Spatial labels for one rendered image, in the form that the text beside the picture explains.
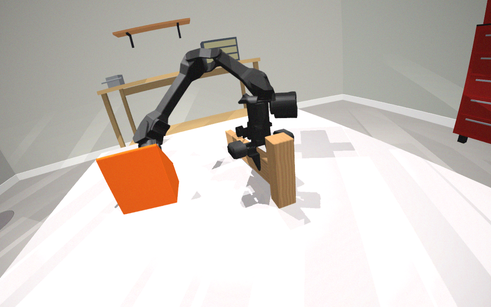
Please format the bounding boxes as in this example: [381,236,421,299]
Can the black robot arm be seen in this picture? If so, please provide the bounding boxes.
[133,48,298,150]

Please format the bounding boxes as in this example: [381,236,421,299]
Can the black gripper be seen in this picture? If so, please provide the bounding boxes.
[227,119,294,171]

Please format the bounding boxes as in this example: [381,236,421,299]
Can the wooden post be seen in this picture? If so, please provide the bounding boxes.
[265,133,296,209]

